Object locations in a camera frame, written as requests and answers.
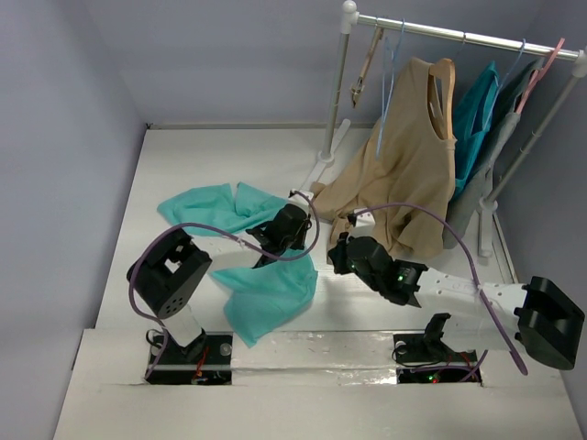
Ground teal t shirt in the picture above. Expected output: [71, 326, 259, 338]
[157, 182, 317, 347]

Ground light blue wire hanger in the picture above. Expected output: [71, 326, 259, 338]
[375, 19, 405, 160]

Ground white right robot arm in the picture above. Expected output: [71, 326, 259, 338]
[327, 234, 585, 370]

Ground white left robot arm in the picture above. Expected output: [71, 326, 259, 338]
[127, 192, 319, 363]

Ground grey hanging shirt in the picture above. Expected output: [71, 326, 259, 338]
[446, 58, 543, 258]

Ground wooden clip hanger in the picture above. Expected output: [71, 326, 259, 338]
[349, 27, 384, 109]

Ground turquoise hanging shirt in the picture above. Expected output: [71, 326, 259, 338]
[452, 61, 500, 200]

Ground pink hanger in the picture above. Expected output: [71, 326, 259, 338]
[515, 38, 566, 115]

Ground beige tank top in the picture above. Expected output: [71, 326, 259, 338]
[312, 58, 456, 259]

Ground white clothes rack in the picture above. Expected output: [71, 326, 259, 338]
[295, 0, 587, 268]

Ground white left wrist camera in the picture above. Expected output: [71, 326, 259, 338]
[288, 189, 314, 205]

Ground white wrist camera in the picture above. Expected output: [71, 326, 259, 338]
[347, 208, 375, 231]
[288, 189, 314, 205]

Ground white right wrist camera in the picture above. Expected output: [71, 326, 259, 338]
[347, 208, 375, 231]

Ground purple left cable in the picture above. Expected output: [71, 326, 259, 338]
[127, 191, 321, 381]

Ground purple cable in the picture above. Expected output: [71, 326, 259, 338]
[352, 203, 529, 384]
[127, 191, 321, 381]

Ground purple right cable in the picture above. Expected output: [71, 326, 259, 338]
[352, 203, 529, 384]

